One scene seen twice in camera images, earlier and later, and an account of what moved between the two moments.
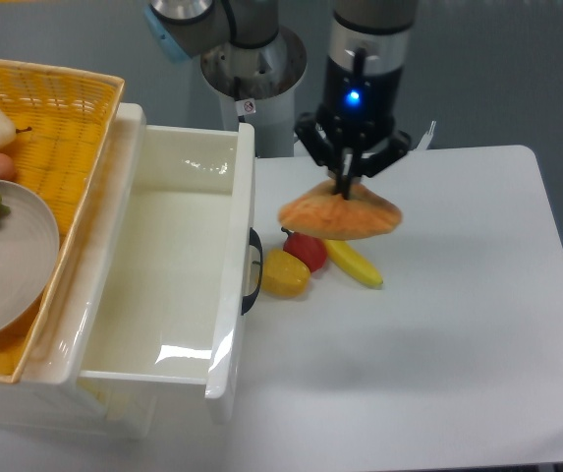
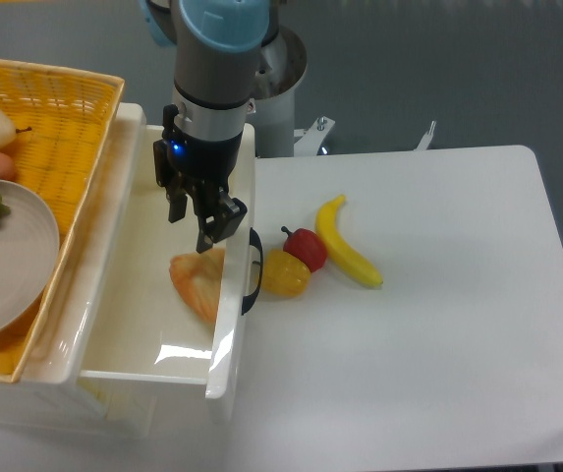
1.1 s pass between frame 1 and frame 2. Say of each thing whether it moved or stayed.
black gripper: moved
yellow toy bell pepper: stayed
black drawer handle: stayed
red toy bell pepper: stayed
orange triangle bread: moved
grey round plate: stayed
